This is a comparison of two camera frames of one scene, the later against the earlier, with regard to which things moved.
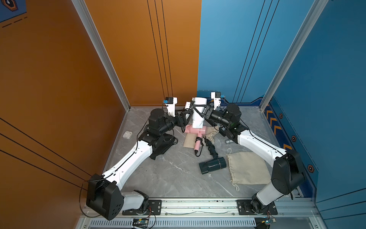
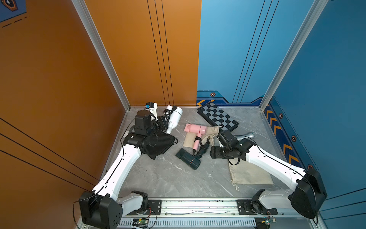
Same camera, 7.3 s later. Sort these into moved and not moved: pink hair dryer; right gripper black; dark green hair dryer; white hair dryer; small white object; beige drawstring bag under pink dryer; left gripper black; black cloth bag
Moved: left gripper black; white hair dryer; dark green hair dryer; right gripper black; small white object
Not moved: beige drawstring bag under pink dryer; pink hair dryer; black cloth bag
